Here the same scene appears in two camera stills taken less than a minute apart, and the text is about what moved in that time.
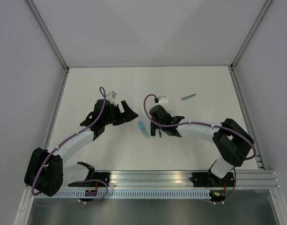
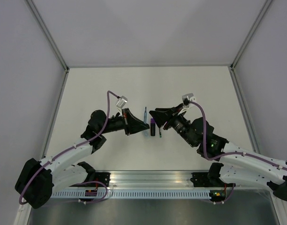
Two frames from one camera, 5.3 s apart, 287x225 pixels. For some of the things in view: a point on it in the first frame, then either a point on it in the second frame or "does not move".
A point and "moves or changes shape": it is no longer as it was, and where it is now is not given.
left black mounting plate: [103, 176] does not move
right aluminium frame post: [267, 4] does not move
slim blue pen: [188, 96] moves or changes shape
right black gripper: [153, 124] to [169, 115]
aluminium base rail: [166, 179] does not move
